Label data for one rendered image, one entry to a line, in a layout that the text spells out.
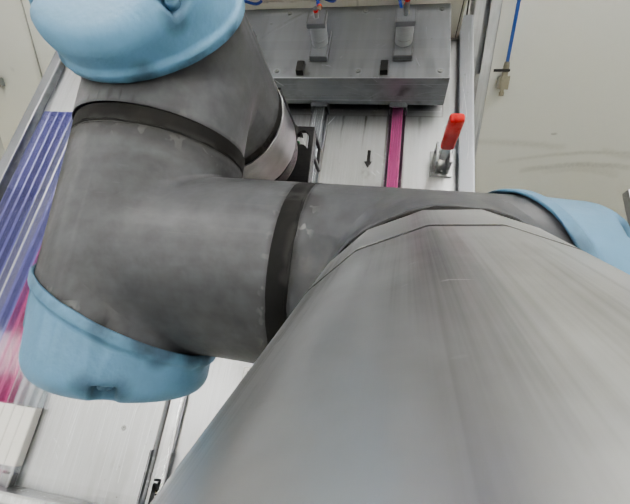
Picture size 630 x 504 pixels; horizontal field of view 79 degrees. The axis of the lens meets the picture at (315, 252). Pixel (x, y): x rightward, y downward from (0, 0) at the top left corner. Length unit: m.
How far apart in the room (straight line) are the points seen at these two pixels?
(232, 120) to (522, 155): 2.15
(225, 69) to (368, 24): 0.45
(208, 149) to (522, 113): 2.13
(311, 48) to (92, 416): 0.53
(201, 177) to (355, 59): 0.43
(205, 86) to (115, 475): 0.44
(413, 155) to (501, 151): 1.73
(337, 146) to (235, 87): 0.37
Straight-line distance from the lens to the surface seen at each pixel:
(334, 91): 0.56
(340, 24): 0.62
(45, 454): 0.57
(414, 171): 0.52
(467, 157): 0.53
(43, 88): 0.83
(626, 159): 2.47
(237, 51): 0.19
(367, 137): 0.55
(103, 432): 0.53
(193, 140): 0.16
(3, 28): 3.15
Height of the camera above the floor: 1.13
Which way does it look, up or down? 25 degrees down
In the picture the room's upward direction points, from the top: straight up
